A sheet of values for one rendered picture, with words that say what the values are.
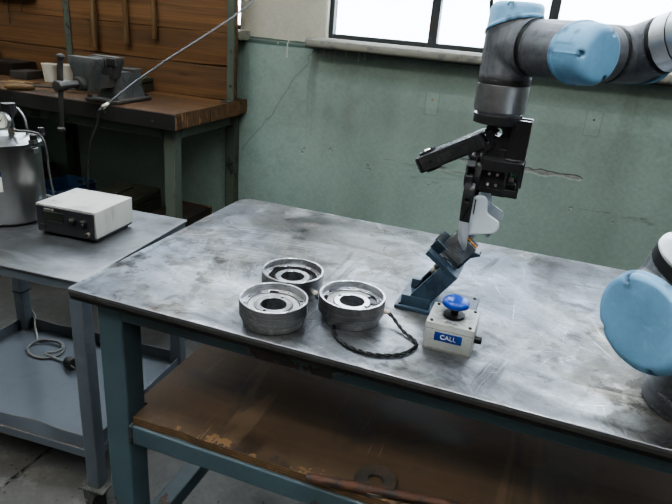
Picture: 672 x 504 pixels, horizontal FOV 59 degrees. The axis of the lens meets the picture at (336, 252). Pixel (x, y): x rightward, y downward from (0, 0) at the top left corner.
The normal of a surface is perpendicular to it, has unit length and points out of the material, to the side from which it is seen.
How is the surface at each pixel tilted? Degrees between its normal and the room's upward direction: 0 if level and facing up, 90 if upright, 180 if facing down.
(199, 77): 90
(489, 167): 90
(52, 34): 90
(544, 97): 90
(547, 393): 0
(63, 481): 0
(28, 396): 0
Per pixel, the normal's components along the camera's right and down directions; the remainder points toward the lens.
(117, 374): -0.34, 0.33
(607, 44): 0.46, 0.36
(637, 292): -0.91, 0.21
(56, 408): 0.07, -0.92
